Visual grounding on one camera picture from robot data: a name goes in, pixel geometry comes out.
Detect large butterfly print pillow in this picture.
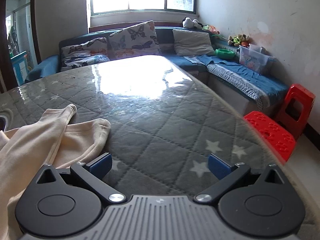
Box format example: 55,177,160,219
109,20,162,60

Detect cream garment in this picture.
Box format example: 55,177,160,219
0,104,112,240

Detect light blue cabinet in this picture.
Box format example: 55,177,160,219
10,51,28,85

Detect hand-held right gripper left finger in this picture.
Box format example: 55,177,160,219
32,153,126,204

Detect red perforated plastic stool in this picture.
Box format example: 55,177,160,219
243,111,297,165

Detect grey pillow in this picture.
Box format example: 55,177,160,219
172,29,216,56

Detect blue patterned sofa cover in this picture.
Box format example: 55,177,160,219
184,54,290,110

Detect green orange toy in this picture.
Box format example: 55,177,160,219
202,24,220,36

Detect built-in induction hob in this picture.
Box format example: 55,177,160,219
0,109,13,132

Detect tall red plastic stool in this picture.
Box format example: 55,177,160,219
274,84,316,139

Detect blue corner sofa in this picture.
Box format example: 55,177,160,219
25,26,290,115

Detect panda plush toy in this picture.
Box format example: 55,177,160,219
182,17,203,29

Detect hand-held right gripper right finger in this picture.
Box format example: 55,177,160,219
195,153,288,203

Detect clear plastic storage box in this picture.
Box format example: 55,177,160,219
239,44,269,75

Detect green plastic bowl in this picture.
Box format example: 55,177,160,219
215,48,235,59

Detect brown plush toys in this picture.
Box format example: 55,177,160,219
227,34,250,47

